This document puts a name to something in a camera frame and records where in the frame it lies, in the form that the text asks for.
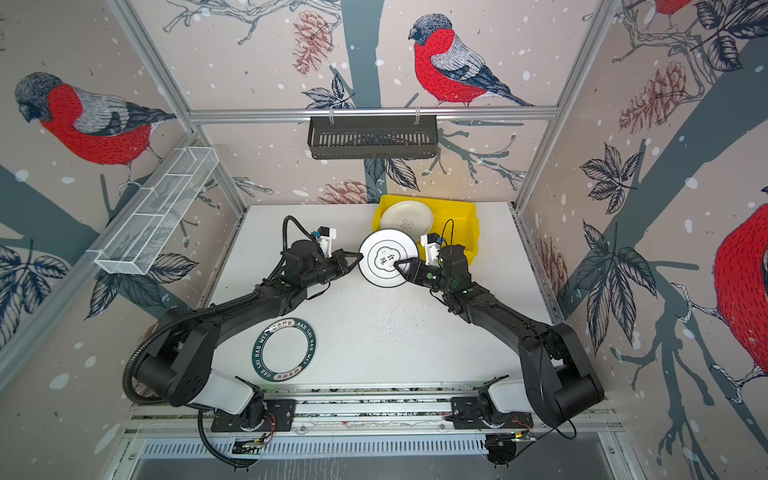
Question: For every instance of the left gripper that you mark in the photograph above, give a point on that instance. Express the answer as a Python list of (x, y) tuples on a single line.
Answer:
[(344, 267)]

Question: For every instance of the aluminium rail frame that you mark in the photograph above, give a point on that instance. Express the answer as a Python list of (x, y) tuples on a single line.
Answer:
[(303, 412)]

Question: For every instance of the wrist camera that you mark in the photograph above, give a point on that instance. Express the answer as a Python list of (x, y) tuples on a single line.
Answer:
[(324, 237), (431, 243)]

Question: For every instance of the dark hanging wall basket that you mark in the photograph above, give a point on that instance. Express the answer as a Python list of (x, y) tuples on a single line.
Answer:
[(373, 137)]

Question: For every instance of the white plate black rings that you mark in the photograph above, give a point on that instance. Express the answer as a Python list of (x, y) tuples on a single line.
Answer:
[(387, 258)]

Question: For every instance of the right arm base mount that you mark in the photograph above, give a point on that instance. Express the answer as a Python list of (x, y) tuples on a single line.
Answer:
[(480, 414)]

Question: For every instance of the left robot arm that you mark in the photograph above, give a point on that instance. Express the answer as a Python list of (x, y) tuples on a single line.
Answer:
[(174, 364)]

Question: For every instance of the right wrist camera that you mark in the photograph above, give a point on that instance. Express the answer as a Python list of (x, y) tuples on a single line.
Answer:
[(431, 243)]

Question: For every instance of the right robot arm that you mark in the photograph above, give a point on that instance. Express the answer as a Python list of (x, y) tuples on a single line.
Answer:
[(559, 380)]

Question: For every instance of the yellow plastic bin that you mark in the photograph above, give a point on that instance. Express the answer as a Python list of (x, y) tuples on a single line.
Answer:
[(454, 221)]

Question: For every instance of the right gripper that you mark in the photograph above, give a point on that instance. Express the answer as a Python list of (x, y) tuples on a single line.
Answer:
[(414, 274)]

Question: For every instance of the plain cream plate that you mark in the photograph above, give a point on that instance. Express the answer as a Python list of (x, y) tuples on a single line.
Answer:
[(411, 217)]

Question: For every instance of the green lettered rim plate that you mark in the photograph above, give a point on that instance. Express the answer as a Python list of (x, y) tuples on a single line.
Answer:
[(283, 350)]

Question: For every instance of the white wire mesh basket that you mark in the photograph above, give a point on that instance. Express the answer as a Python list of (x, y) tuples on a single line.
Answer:
[(140, 239)]

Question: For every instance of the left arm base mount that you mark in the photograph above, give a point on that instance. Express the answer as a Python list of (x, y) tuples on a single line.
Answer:
[(266, 416)]

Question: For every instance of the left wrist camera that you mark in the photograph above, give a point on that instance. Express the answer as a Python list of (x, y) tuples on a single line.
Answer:
[(324, 237)]

